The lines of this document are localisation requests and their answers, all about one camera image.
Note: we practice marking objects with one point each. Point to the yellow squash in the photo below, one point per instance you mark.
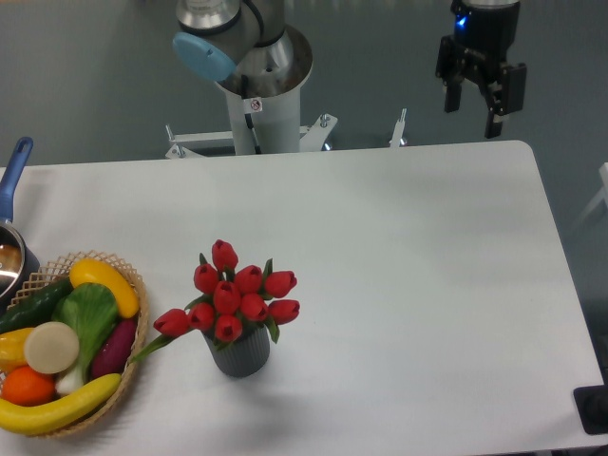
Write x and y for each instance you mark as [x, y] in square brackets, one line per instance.
[90, 270]

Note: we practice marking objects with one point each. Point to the dark grey ribbed vase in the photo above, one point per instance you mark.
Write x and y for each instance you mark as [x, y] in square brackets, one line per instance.
[245, 356]

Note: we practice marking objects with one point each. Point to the beige round disc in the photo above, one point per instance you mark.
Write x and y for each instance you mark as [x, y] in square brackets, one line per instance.
[51, 348]

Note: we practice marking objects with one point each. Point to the red tulip bouquet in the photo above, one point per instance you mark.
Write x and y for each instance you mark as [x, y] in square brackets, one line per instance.
[233, 304]

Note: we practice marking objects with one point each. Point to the purple sweet potato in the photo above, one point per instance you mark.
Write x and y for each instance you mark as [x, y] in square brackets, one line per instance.
[112, 356]

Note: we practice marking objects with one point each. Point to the orange fruit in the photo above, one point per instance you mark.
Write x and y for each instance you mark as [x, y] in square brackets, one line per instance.
[28, 388]

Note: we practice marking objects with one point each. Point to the blue handled saucepan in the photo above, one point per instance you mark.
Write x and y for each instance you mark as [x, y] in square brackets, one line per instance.
[18, 262]

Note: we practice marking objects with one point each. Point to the yellow banana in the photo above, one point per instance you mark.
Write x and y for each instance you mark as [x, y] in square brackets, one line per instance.
[46, 418]

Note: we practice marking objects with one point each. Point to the woven wicker basket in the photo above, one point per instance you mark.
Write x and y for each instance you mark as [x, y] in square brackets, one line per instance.
[59, 268]

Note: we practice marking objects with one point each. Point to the green bok choy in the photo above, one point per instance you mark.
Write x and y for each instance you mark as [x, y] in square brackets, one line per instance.
[91, 311]

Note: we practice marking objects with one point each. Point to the black device at table edge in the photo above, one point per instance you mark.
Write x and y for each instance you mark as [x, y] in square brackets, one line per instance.
[591, 404]

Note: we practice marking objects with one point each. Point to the white frame at right edge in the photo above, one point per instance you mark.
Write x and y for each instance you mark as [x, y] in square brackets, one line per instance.
[596, 207]

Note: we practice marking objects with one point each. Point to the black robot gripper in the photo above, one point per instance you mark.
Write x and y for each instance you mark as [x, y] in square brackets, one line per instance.
[482, 34]

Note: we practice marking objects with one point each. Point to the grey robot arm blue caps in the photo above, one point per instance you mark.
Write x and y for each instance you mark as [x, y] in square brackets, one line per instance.
[249, 50]

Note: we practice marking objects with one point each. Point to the green cucumber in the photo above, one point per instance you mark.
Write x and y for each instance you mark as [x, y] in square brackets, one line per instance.
[36, 308]

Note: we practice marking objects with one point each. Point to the small yellow pepper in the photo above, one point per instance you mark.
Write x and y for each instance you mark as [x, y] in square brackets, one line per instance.
[12, 349]

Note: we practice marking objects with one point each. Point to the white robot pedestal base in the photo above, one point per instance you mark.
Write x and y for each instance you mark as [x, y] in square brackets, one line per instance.
[258, 126]

